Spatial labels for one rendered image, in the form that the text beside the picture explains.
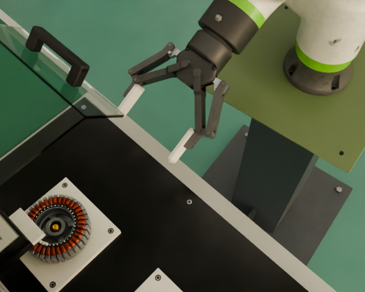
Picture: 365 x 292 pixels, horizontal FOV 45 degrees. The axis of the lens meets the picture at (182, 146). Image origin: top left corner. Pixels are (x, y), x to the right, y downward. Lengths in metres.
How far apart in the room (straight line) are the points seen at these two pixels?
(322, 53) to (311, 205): 0.87
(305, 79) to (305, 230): 0.79
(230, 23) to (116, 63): 1.32
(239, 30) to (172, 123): 1.10
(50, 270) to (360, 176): 1.32
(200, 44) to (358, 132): 0.40
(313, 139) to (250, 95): 0.16
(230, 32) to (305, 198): 1.05
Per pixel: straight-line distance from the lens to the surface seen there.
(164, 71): 0.80
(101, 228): 0.80
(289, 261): 0.82
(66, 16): 2.28
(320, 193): 1.73
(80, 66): 0.61
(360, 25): 0.88
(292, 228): 1.64
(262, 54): 1.05
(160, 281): 0.76
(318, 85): 0.99
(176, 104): 1.87
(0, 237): 0.68
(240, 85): 0.98
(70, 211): 0.78
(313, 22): 0.89
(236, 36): 0.76
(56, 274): 0.79
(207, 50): 0.75
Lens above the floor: 1.52
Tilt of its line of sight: 60 degrees down
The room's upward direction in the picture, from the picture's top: straight up
